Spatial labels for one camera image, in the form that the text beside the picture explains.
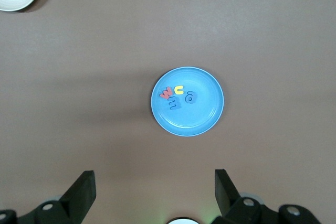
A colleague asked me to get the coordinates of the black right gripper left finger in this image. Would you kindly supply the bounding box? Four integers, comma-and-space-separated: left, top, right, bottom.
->
34, 170, 97, 224

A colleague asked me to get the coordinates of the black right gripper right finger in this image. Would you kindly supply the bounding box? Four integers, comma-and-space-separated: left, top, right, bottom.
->
212, 168, 263, 224

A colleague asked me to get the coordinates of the blue foam letter a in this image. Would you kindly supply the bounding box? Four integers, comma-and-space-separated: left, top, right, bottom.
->
184, 90, 197, 105

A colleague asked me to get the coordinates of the blue foam lowercase m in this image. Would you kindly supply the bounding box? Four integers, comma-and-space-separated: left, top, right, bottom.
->
167, 95, 183, 111

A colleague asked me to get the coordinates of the pink foam letter w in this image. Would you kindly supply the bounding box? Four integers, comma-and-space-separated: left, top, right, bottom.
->
159, 86, 174, 101

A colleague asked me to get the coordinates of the blue plate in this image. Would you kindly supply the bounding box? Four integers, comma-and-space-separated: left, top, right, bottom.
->
151, 66, 225, 137

